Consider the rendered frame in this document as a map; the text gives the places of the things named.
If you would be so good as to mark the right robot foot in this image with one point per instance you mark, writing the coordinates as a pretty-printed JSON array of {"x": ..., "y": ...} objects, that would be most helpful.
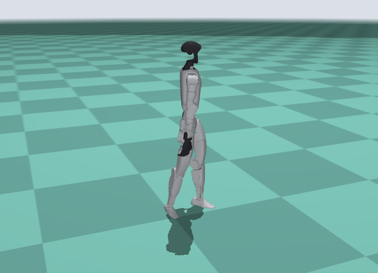
[{"x": 171, "y": 211}]

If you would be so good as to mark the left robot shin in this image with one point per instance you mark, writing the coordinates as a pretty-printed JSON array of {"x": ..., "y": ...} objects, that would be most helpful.
[{"x": 199, "y": 179}]

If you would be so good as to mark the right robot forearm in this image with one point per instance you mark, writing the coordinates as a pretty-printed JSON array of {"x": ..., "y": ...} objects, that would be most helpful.
[{"x": 189, "y": 121}]

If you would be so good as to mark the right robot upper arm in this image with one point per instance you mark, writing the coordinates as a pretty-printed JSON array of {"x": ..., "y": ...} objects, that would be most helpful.
[{"x": 192, "y": 83}]

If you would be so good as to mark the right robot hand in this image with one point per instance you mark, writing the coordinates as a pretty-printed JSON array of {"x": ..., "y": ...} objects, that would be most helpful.
[{"x": 186, "y": 146}]

